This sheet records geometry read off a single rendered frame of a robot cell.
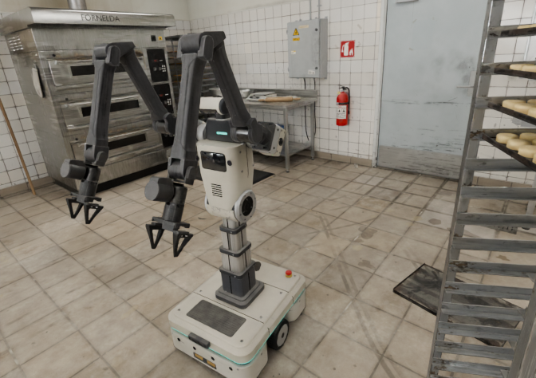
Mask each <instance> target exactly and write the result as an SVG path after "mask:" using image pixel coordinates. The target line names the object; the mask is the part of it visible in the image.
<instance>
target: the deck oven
mask: <svg viewBox="0 0 536 378"><path fill-rule="evenodd" d="M174 26H175V18H174V16H173V15H172V14H147V13H133V12H118V11H103V10H75V9H61V8H45V7H31V6H29V7H26V8H25V9H22V10H19V11H17V12H15V13H13V14H10V15H8V16H5V17H4V18H0V36H5V39H6V44H7V46H8V49H9V51H10V56H11V59H12V62H13V64H14V68H15V71H16V74H17V77H18V81H19V84H20V86H21V89H22V93H23V96H24V99H25V102H26V106H27V109H28V112H29V115H30V119H31V121H32V125H33V128H34V131H35V134H36V137H37V141H38V144H39V147H40V149H41V153H42V157H43V160H44V161H45V166H46V169H47V172H48V175H49V176H50V177H52V178H54V180H55V183H56V184H57V185H59V186H61V187H63V188H65V189H67V190H68V191H71V192H78V191H79V187H80V184H81V180H79V179H68V178H63V177H61V165H62V164H63V163H64V161H65V159H79V160H84V159H85V157H84V149H85V144H86V138H87V135H88V133H89V123H90V115H91V107H92V98H93V84H94V76H95V66H94V65H93V64H92V60H93V49H94V47H95V46H96V45H100V44H104V43H112V42H126V41H132V42H133V43H134V45H135V48H134V50H135V52H136V56H137V58H138V61H139V63H140V64H141V66H142V68H143V70H144V71H145V73H146V75H147V77H148V79H149V80H150V82H151V84H152V87H153V88H154V89H155V91H156V94H157V95H158V97H159V99H160V101H161V102H162V104H163V106H164V107H165V108H166V109H167V111H168V112H169V113H171V114H172V115H173V117H177V114H176V108H175V99H174V93H173V88H172V83H171V82H170V81H171V74H170V68H169V62H168V52H167V47H166V42H165V37H164V30H165V29H166V28H168V27H174ZM164 47H165V48H164ZM34 60H35V61H36V64H37V65H36V69H37V70H38V72H37V73H38V77H39V81H40V83H41V89H42V92H43V98H41V97H40V96H39V95H38V94H37V91H36V89H35V87H34V77H33V71H32V68H34V69H35V66H34V64H35V63H34ZM150 116H151V113H150V112H149V110H148V107H147V105H146V104H145V103H144V101H143V99H142V97H141V95H140V94H139V92H138V91H137V89H136V87H135V85H134V84H133V83H132V80H131V78H130V77H129V75H128V74H127V72H126V70H125V69H124V66H123V65H122V64H121V63H120V64H119V66H117V67H116V70H115V73H114V78H113V84H112V99H111V106H110V113H109V122H108V147H109V153H108V159H107V161H106V163H105V166H104V167H102V166H98V167H99V168H100V169H101V172H100V178H99V182H98V185H97V191H96V193H99V192H101V191H105V190H108V189H110V188H113V187H117V186H120V185H122V184H125V183H129V182H132V181H134V180H137V179H140V178H143V177H145V176H148V175H152V174H155V173H157V172H160V171H164V170H167V169H168V158H169V157H171V148H172V146H173V143H174V139H175V135H174V136H169V134H167V135H166V136H164V134H162V133H158V132H155V131H154V129H153V127H152V119H151V117H150Z"/></svg>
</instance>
